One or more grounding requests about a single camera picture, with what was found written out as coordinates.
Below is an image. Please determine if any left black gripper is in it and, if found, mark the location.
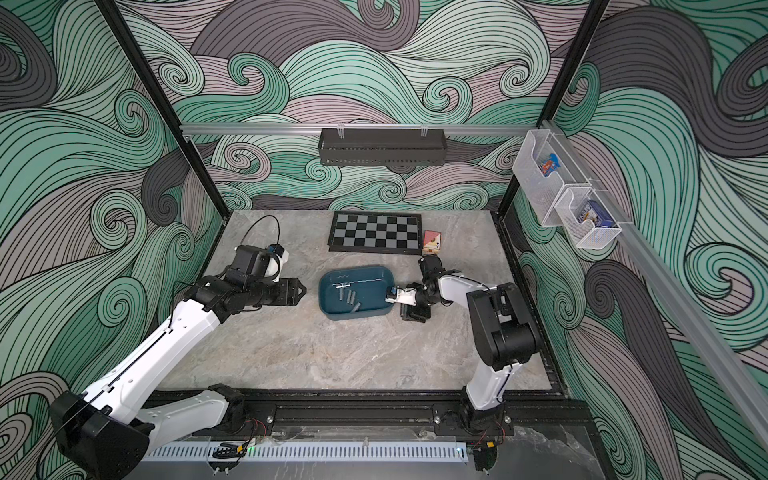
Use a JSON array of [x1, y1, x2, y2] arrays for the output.
[[245, 277, 307, 308]]

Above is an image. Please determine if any teal plastic storage tray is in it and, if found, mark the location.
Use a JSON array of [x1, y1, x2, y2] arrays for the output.
[[318, 266, 395, 321]]

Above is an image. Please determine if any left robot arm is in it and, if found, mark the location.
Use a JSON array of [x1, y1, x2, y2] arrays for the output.
[[50, 272, 307, 479]]

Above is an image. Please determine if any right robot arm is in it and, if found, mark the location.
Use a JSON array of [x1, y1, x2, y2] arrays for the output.
[[386, 255, 542, 418]]

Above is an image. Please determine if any small red card box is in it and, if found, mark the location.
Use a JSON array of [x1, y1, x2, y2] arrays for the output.
[[422, 230, 441, 255]]

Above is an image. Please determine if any blue box in bin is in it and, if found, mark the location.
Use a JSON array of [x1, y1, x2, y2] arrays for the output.
[[577, 199, 616, 228]]

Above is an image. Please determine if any black grey chessboard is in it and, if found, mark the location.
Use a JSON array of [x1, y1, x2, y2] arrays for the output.
[[328, 211, 423, 255]]

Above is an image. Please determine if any blue red item in bin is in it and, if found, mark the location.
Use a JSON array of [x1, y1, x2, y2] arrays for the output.
[[537, 153, 561, 177]]

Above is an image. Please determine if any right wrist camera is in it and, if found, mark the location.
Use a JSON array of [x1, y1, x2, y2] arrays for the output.
[[385, 286, 418, 306]]

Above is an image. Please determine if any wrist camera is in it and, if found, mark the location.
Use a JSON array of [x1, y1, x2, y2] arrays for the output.
[[385, 286, 418, 306], [225, 244, 289, 286]]

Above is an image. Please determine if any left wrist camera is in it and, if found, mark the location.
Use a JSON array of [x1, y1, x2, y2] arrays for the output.
[[225, 244, 289, 286]]

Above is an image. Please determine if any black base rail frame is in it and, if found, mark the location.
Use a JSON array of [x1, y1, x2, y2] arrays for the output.
[[143, 388, 592, 438]]

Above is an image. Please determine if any black wall shelf tray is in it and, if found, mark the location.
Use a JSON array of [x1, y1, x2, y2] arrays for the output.
[[318, 129, 448, 169]]

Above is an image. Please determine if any upper clear wall bin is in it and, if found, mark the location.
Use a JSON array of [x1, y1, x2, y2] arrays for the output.
[[513, 129, 588, 227]]

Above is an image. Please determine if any clear wall bin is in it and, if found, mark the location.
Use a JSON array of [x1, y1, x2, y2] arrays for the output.
[[554, 186, 621, 250], [513, 129, 588, 227]]

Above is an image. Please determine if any lower clear wall bin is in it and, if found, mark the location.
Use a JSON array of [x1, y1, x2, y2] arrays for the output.
[[554, 186, 621, 250]]

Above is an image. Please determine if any white slotted cable duct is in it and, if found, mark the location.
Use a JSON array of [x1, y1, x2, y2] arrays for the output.
[[144, 440, 469, 465]]

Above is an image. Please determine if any aluminium rail back wall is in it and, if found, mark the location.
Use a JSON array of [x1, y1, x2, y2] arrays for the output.
[[180, 122, 536, 137]]

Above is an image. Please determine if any aluminium rail wall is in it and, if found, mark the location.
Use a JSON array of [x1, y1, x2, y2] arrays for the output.
[[539, 119, 768, 451], [180, 122, 536, 137]]

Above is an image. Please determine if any aluminium rail right wall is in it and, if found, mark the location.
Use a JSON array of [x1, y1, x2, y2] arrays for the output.
[[539, 119, 768, 451]]

